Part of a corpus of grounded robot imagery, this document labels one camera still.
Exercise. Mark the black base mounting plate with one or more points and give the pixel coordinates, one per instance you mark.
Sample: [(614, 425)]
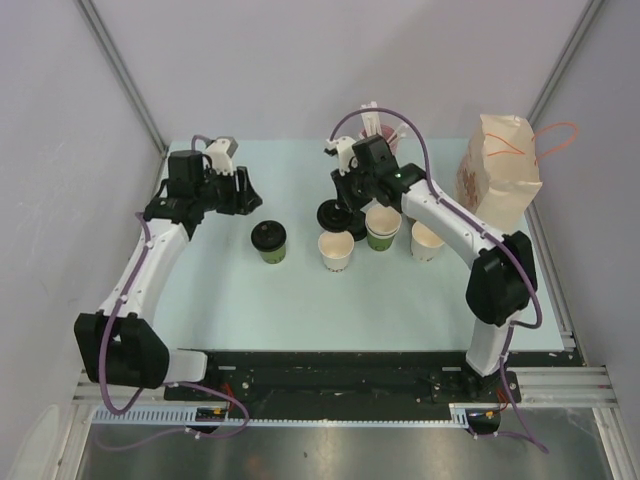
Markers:
[(438, 376)]

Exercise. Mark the black coffee cup lid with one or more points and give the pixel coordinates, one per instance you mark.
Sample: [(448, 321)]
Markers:
[(268, 236)]

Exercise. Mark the brown paper takeout bag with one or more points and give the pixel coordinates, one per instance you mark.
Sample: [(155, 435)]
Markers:
[(498, 176)]

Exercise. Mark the stack of black lids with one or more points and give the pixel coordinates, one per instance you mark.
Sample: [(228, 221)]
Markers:
[(357, 226)]

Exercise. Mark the white wrapped straws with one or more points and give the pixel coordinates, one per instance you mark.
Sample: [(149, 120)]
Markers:
[(373, 125)]

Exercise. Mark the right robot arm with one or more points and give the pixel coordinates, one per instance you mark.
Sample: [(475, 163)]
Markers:
[(502, 280)]

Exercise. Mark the white cable duct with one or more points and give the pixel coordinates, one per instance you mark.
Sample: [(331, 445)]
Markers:
[(298, 415)]

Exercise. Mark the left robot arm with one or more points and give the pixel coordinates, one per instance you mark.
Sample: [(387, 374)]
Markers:
[(117, 343)]

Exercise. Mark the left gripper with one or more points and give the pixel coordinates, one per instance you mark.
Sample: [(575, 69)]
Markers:
[(241, 202)]

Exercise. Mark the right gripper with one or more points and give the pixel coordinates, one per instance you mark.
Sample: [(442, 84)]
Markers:
[(343, 185)]

